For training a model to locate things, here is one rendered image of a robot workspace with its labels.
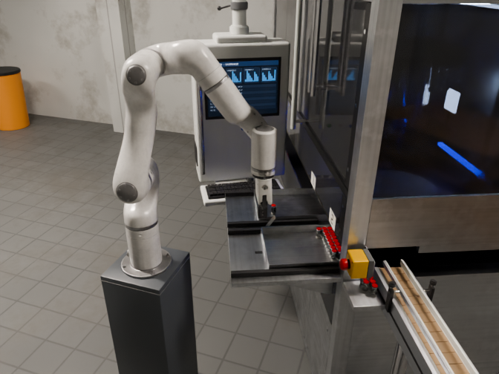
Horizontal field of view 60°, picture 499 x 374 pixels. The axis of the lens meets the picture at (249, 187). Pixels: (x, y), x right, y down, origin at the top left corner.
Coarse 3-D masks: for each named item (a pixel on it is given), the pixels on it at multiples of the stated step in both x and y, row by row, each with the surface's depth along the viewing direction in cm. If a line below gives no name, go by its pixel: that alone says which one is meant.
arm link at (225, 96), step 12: (216, 84) 129; (228, 84) 130; (216, 96) 131; (228, 96) 131; (240, 96) 133; (228, 108) 132; (240, 108) 133; (252, 108) 140; (228, 120) 135; (240, 120) 134; (252, 120) 144; (264, 120) 147
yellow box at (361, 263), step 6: (348, 252) 144; (354, 252) 144; (360, 252) 144; (366, 252) 144; (348, 258) 144; (354, 258) 141; (360, 258) 141; (366, 258) 141; (372, 258) 141; (348, 264) 143; (354, 264) 140; (360, 264) 140; (366, 264) 140; (372, 264) 141; (348, 270) 145; (354, 270) 141; (360, 270) 141; (366, 270) 142; (372, 270) 142; (354, 276) 142; (360, 276) 143; (366, 276) 143
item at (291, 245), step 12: (264, 228) 180; (276, 228) 180; (288, 228) 181; (300, 228) 181; (312, 228) 182; (264, 240) 171; (276, 240) 176; (288, 240) 177; (300, 240) 177; (312, 240) 177; (264, 252) 169; (276, 252) 169; (288, 252) 169; (300, 252) 169; (312, 252) 169; (324, 252) 169; (276, 264) 157; (288, 264) 157; (300, 264) 158; (312, 264) 158; (324, 264) 159; (336, 264) 159
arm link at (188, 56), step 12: (144, 48) 134; (156, 48) 134; (168, 48) 129; (180, 48) 126; (192, 48) 125; (204, 48) 127; (168, 60) 132; (180, 60) 127; (192, 60) 126; (204, 60) 126; (216, 60) 129; (168, 72) 137; (180, 72) 131; (192, 72) 128; (204, 72) 127; (216, 72) 128; (204, 84) 129
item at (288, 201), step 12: (276, 192) 211; (288, 192) 212; (300, 192) 212; (312, 192) 213; (276, 204) 204; (288, 204) 204; (300, 204) 204; (312, 204) 204; (276, 216) 188; (288, 216) 188; (300, 216) 188; (312, 216) 189; (324, 216) 190
